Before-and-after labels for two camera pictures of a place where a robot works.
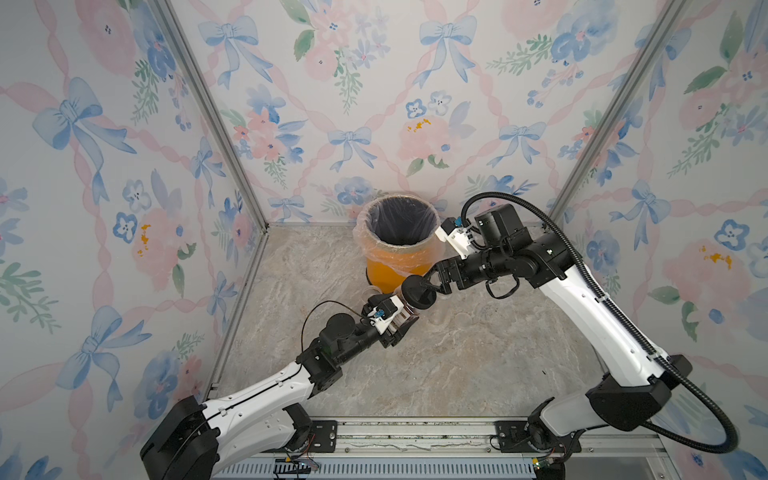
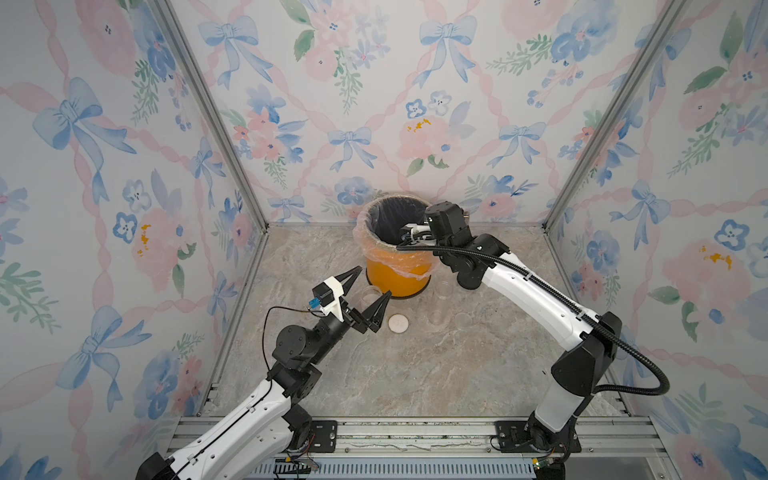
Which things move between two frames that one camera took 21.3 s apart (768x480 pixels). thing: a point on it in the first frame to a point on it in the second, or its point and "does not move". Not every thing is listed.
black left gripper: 394,340 to 362,322
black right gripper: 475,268 to 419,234
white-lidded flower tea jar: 370,291 does not move
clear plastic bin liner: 397,235 does not move
